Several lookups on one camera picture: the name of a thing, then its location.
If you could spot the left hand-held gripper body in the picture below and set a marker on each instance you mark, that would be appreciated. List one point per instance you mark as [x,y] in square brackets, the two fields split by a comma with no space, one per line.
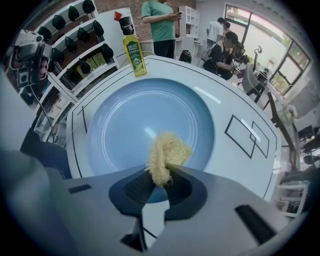
[27,52]

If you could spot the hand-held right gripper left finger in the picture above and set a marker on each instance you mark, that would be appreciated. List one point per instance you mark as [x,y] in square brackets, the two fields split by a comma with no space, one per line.
[95,200]

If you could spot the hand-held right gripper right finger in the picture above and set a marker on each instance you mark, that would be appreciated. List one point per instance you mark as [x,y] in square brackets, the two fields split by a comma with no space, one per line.
[225,200]

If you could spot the beige fluffy fibre clump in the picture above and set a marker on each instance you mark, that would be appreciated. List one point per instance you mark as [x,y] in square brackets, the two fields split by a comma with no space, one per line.
[170,150]

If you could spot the blue big plate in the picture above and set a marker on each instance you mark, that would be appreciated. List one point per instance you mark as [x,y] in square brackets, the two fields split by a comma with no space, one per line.
[150,107]

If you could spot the person's left hand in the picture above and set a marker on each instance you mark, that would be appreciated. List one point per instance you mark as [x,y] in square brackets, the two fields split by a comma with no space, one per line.
[43,68]

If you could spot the group of black caps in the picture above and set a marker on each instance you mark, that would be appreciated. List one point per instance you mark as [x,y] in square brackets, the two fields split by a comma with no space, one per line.
[83,35]

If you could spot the person's dark trousers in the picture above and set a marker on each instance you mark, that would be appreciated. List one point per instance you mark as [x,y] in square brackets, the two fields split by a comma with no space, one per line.
[45,155]

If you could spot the white shelving unit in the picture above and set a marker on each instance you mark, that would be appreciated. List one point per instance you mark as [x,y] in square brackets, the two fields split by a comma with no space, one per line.
[100,67]

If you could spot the white partition board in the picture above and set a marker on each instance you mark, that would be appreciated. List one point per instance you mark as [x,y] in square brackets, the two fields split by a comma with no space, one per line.
[112,37]

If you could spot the red paper flag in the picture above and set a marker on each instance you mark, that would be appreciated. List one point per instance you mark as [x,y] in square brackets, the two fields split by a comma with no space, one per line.
[118,15]

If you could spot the yellow oil bottle black cap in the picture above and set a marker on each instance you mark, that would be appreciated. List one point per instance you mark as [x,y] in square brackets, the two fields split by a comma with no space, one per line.
[136,57]

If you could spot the small white flower plant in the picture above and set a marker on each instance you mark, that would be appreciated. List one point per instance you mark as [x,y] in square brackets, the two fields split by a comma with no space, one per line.
[291,112]

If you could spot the grey chair black legs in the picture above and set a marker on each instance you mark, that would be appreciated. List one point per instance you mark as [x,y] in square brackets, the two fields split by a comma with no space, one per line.
[250,77]

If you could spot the grey smartphone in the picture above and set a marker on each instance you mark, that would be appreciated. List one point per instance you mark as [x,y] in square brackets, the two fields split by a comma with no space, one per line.
[180,13]

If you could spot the large black-framed window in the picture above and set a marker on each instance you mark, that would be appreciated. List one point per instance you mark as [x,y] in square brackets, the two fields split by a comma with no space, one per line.
[265,37]

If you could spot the white cubby shelf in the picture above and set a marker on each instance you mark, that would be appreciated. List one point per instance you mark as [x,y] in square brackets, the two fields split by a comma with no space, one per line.
[192,20]

